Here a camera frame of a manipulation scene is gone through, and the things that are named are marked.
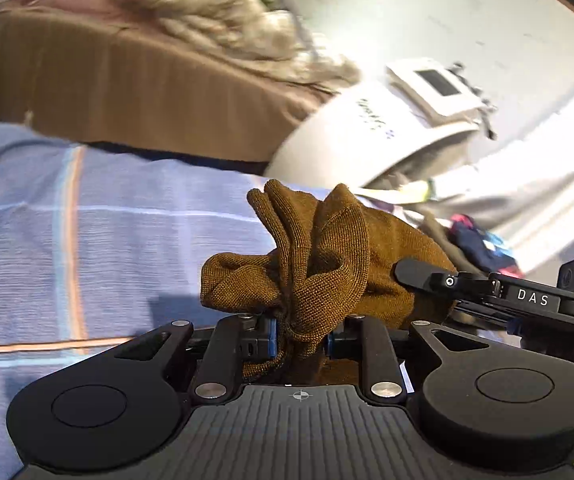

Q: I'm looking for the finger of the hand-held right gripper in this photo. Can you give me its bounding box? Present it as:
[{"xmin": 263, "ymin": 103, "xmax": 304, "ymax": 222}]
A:
[
  {"xmin": 395, "ymin": 258, "xmax": 498, "ymax": 302},
  {"xmin": 448, "ymin": 300, "xmax": 524, "ymax": 335}
]

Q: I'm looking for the dark blue red garment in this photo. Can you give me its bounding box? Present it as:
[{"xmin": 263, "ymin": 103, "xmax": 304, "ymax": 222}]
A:
[{"xmin": 446, "ymin": 213, "xmax": 526, "ymax": 279}]

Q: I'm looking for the white printed bag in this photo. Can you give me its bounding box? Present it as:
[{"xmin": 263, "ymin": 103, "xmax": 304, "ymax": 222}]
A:
[{"xmin": 267, "ymin": 82, "xmax": 482, "ymax": 192}]

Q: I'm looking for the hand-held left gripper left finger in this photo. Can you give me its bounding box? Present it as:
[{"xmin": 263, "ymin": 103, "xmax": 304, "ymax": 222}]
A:
[{"xmin": 116, "ymin": 314, "xmax": 275, "ymax": 401}]

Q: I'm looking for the grey fluffy blanket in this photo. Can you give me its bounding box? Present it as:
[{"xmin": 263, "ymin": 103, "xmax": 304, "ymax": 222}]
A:
[{"xmin": 106, "ymin": 0, "xmax": 364, "ymax": 97}]

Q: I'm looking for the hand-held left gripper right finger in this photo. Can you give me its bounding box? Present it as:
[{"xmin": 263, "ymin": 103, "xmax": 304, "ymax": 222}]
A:
[{"xmin": 327, "ymin": 317, "xmax": 472, "ymax": 401}]

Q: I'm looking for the white box with screen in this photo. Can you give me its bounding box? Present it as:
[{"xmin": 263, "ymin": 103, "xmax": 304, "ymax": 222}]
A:
[{"xmin": 385, "ymin": 58, "xmax": 488, "ymax": 124}]

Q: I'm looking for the brown t-shirt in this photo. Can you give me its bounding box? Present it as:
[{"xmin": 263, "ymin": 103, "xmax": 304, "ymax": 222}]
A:
[{"xmin": 200, "ymin": 178, "xmax": 460, "ymax": 386}]

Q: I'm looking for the brown covered bed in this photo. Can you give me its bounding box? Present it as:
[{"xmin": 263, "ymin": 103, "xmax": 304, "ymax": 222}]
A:
[{"xmin": 0, "ymin": 0, "xmax": 340, "ymax": 162}]

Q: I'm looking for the blue checked blanket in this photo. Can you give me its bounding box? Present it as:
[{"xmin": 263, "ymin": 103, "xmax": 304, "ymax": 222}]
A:
[{"xmin": 0, "ymin": 121, "xmax": 338, "ymax": 480}]

